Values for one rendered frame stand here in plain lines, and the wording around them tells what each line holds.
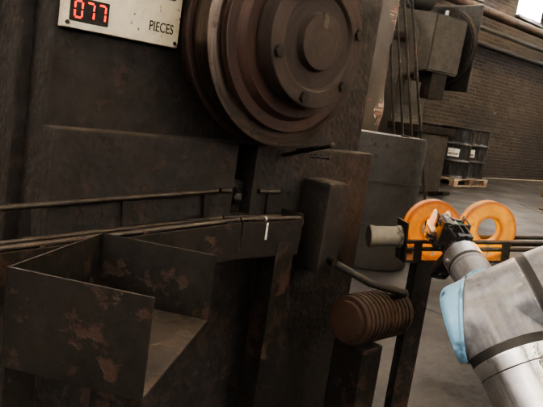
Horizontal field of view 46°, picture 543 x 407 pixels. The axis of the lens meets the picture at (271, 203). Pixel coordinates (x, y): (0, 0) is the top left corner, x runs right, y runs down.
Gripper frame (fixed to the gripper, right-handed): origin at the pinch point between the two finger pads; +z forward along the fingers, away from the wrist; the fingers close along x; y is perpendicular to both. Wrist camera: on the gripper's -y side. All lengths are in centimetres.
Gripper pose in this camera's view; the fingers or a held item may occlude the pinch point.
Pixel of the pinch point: (432, 221)
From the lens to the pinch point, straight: 177.2
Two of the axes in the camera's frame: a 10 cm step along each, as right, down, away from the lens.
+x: -9.8, -1.2, -1.6
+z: -0.8, -4.7, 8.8
